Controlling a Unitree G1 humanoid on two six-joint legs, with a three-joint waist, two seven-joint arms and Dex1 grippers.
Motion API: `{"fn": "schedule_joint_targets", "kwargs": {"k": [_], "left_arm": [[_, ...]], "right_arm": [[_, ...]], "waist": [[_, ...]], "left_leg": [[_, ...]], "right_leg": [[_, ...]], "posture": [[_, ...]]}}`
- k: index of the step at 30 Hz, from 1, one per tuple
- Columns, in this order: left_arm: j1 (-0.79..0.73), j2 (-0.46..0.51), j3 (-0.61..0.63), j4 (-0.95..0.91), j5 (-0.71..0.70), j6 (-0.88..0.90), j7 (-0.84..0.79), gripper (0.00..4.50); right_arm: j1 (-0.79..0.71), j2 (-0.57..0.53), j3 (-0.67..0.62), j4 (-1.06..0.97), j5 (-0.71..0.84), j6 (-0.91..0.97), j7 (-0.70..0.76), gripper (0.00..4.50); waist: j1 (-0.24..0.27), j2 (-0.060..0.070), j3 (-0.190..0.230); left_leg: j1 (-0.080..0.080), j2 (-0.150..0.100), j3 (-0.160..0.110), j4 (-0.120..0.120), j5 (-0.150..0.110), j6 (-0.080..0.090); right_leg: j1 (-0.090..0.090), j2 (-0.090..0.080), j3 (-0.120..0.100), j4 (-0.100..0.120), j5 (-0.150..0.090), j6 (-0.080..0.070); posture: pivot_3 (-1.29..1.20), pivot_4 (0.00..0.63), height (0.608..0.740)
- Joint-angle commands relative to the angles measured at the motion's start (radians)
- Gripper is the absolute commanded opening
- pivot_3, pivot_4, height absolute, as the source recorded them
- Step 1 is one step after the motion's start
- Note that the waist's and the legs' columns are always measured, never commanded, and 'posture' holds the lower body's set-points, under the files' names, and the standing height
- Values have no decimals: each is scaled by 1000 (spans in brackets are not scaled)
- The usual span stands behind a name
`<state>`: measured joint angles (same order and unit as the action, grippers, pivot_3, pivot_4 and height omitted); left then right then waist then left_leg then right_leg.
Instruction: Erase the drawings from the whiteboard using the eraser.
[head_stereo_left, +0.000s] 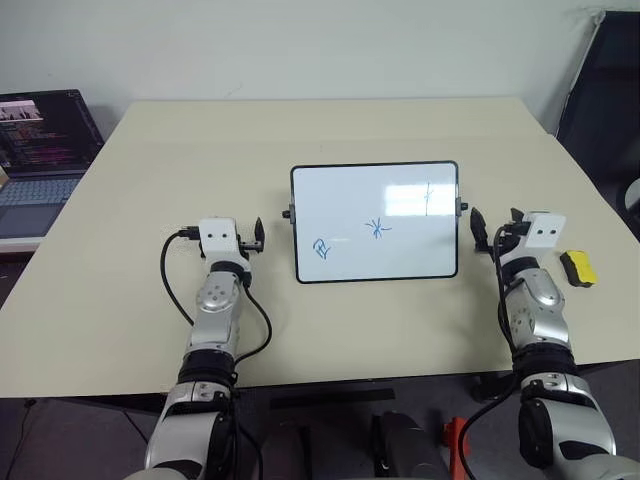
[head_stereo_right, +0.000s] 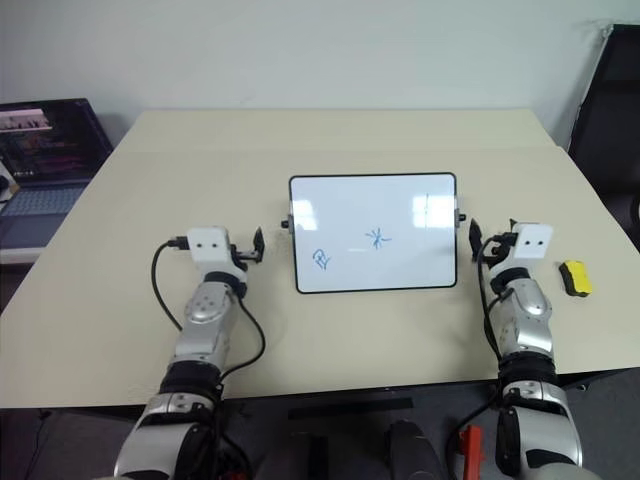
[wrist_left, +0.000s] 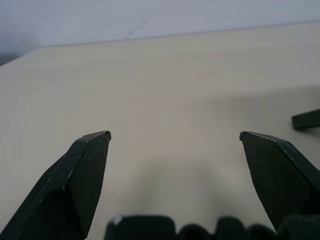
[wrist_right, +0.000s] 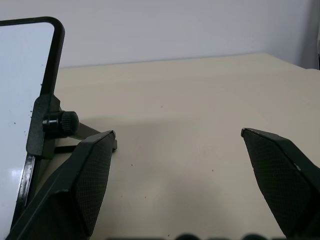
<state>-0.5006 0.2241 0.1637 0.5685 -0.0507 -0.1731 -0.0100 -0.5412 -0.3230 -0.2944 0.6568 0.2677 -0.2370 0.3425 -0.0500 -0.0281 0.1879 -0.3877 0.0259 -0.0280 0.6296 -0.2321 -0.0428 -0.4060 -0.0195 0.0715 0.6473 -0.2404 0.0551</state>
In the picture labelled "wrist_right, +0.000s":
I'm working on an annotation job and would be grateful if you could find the black framed whiteboard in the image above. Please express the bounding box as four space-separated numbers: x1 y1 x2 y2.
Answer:
0 16 66 235

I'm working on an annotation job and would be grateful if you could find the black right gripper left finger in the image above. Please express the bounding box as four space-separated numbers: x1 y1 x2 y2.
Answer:
5 129 117 240

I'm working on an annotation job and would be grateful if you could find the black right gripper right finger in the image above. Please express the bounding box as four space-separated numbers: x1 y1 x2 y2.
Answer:
240 127 320 240

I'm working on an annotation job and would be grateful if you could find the black whiteboard stand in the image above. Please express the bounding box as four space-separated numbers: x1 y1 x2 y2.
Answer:
25 92 118 161

